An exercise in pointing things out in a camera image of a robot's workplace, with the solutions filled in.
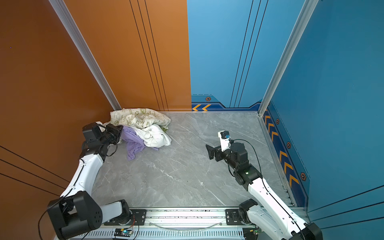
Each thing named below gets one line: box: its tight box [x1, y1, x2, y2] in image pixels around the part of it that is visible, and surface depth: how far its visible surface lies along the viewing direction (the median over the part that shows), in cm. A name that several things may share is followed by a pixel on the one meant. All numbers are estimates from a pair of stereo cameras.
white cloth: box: [126, 124, 172, 148], surface depth 92 cm
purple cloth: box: [120, 125, 159, 161], surface depth 96 cm
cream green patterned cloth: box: [110, 108, 172, 130], surface depth 107 cm
